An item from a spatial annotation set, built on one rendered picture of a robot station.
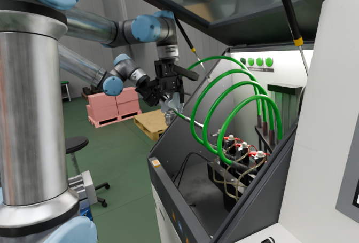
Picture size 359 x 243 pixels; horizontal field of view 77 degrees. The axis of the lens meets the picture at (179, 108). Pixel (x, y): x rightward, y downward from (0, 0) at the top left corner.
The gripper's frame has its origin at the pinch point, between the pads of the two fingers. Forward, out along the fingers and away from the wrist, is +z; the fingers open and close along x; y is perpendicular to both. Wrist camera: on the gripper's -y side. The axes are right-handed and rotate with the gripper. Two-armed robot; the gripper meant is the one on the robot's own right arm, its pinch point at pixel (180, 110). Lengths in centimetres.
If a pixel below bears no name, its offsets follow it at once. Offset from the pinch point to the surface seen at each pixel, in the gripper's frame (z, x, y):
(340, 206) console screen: 13, 51, -14
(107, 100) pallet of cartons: 71, -439, 10
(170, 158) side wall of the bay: 34.1, -29.2, -1.4
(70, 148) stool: 55, -144, 62
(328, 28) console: -23, 40, -24
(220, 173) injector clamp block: 27.1, 7.6, -10.5
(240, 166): 13.4, 26.7, -6.9
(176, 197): 30.0, 8.5, 9.0
